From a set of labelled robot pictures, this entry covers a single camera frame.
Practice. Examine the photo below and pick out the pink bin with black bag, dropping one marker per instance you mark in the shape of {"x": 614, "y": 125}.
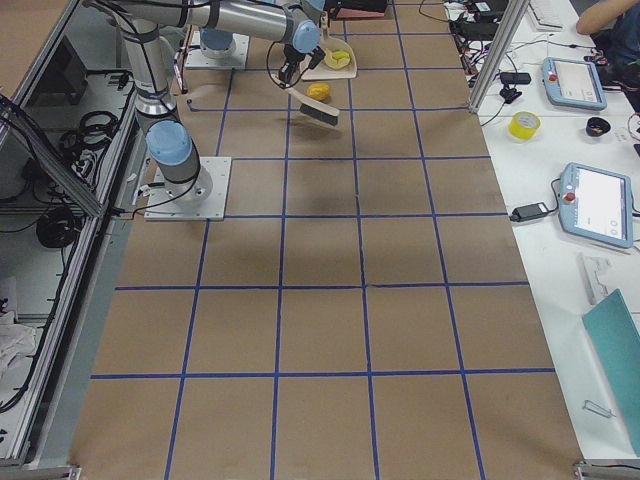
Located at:
{"x": 356, "y": 9}

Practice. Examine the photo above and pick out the black small bowl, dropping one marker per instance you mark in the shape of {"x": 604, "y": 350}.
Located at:
{"x": 597, "y": 127}

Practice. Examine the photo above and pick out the yellow tape roll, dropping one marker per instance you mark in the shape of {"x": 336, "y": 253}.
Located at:
{"x": 524, "y": 125}

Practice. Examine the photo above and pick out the far blue teach pendant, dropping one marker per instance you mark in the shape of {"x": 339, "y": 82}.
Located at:
{"x": 573, "y": 83}

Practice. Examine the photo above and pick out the orange yellow bread roll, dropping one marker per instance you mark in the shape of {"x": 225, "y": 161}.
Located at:
{"x": 319, "y": 91}

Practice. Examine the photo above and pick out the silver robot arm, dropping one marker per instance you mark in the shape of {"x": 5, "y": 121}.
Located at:
{"x": 161, "y": 101}

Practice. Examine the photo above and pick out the beige hand brush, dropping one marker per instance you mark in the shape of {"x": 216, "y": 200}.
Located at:
{"x": 315, "y": 109}

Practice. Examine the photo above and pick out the near blue teach pendant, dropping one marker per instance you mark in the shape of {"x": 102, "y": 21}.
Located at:
{"x": 596, "y": 204}

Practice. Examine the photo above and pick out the aluminium frame post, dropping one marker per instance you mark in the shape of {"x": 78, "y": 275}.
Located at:
{"x": 506, "y": 30}

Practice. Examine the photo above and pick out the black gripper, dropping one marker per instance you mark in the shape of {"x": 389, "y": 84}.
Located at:
{"x": 289, "y": 64}

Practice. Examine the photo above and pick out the beige plastic dustpan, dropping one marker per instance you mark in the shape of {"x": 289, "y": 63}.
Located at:
{"x": 328, "y": 43}

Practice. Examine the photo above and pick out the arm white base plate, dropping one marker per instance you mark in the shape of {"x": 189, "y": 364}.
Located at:
{"x": 234, "y": 58}
{"x": 206, "y": 200}

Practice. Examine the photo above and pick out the yellow green sponge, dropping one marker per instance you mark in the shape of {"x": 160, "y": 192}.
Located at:
{"x": 340, "y": 57}

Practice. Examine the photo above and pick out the blue teach pendant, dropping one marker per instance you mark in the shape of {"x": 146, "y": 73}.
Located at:
{"x": 596, "y": 204}
{"x": 573, "y": 83}

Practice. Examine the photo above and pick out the teal folder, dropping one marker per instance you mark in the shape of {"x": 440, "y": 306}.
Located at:
{"x": 615, "y": 338}

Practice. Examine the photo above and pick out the black power adapter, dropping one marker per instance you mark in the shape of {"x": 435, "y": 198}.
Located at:
{"x": 529, "y": 212}

